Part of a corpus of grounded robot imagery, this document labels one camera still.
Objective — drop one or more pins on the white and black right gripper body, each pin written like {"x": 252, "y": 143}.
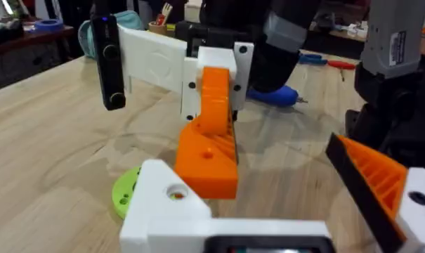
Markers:
{"x": 152, "y": 58}

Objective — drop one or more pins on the bare white left gripper left finger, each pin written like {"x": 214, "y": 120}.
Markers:
{"x": 156, "y": 218}

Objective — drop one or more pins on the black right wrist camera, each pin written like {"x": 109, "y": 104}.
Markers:
{"x": 108, "y": 63}

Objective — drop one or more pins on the finger of the white orange right gripper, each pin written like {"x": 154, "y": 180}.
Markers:
{"x": 243, "y": 74}
{"x": 214, "y": 95}

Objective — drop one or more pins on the white orange left gripper right finger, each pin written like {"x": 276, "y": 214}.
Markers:
{"x": 380, "y": 182}

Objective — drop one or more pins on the orange ribbed wedge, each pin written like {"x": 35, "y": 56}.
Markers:
{"x": 205, "y": 175}

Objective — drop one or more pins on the blue electric screwdriver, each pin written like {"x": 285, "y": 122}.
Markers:
{"x": 279, "y": 95}

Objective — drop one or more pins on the green disc with holes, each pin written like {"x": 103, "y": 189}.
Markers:
{"x": 122, "y": 193}

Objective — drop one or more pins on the blue tape roll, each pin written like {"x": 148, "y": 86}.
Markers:
{"x": 48, "y": 25}

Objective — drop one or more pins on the pale teal soft bag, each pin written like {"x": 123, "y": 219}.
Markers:
{"x": 128, "y": 20}

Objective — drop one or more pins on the dark wooden side table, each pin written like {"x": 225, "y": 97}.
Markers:
{"x": 26, "y": 52}

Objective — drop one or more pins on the wooden cup with cutlery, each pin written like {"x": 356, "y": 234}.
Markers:
{"x": 160, "y": 25}

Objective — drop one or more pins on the white parts heap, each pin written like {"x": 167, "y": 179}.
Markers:
{"x": 358, "y": 30}

